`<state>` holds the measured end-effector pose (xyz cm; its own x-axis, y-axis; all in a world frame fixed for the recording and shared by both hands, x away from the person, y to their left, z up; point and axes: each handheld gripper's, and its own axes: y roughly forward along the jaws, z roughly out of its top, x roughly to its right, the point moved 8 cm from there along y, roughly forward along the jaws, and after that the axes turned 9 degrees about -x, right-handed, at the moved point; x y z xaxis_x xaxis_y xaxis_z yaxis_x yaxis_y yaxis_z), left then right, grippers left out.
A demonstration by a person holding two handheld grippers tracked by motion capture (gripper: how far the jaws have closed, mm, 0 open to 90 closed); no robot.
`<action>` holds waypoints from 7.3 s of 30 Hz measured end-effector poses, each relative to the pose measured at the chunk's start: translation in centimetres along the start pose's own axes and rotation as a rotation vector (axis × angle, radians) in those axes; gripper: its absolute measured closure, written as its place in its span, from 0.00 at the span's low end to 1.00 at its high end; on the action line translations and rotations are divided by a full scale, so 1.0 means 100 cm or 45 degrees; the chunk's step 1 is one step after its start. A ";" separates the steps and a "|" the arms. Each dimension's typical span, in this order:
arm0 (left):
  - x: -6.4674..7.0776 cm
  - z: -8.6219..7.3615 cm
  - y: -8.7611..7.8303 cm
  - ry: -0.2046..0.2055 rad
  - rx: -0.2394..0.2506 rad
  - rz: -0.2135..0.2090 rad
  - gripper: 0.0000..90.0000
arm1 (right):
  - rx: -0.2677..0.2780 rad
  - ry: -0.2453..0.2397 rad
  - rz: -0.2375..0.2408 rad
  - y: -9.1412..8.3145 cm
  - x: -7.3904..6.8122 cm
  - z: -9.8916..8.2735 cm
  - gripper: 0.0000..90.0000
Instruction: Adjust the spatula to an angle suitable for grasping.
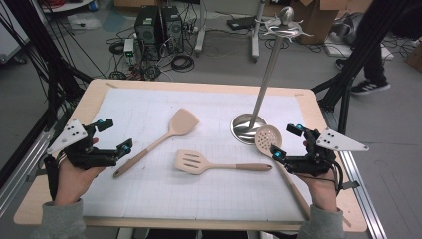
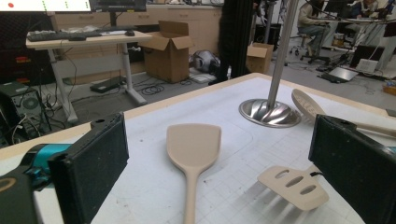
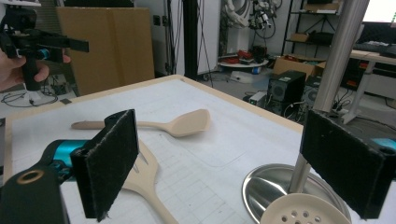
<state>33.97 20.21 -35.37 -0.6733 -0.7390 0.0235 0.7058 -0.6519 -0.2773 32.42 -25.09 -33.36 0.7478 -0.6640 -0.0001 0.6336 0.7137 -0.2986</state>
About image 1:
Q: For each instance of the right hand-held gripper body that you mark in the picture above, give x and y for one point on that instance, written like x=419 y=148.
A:
x=315 y=162

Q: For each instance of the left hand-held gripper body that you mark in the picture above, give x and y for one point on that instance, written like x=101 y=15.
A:
x=83 y=156

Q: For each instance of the beige perforated skimmer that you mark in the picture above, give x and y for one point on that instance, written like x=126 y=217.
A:
x=265 y=137

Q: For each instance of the metal utensil stand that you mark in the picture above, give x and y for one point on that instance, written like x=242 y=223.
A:
x=266 y=83

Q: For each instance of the solid beige spatula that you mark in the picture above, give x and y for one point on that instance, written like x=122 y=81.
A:
x=182 y=122

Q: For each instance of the slotted beige spatula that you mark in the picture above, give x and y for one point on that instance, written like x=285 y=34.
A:
x=190 y=162

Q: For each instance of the person's left hand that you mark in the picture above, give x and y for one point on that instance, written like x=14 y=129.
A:
x=71 y=184

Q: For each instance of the person's right hand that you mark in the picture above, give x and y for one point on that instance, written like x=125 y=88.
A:
x=323 y=192

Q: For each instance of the dark tape piece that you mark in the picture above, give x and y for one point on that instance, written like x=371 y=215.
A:
x=35 y=175
x=351 y=185

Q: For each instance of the white grid mat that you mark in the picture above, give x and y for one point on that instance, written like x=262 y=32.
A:
x=149 y=192

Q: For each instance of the small grey power unit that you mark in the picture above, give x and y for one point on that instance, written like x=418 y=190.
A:
x=128 y=49

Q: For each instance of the white flat panel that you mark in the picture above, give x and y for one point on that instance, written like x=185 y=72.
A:
x=338 y=50

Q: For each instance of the black computer tower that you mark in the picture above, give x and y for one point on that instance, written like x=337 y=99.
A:
x=172 y=28
x=147 y=31

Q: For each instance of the white stand leg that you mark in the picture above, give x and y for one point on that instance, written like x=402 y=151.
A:
x=255 y=33
x=200 y=30

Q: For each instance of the clear plastic bag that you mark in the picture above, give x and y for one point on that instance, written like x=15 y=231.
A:
x=84 y=21

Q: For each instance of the large open cardboard box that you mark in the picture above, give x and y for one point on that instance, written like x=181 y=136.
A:
x=318 y=23

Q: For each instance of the grey bag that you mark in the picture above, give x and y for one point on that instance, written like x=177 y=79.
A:
x=350 y=28

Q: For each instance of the black flat box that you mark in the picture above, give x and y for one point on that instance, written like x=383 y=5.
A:
x=240 y=22

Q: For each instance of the low cardboard box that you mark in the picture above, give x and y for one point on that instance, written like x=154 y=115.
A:
x=132 y=2

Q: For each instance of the white round table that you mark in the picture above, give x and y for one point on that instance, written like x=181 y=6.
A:
x=63 y=6

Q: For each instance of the white board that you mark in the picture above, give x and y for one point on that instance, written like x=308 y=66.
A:
x=10 y=36

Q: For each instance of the small cardboard box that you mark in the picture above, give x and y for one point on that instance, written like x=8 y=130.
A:
x=415 y=58

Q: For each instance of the aluminium rail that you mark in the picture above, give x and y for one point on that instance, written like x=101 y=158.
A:
x=361 y=192
x=23 y=159

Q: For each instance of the black metal frame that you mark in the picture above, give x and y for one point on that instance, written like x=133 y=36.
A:
x=43 y=56
x=361 y=49

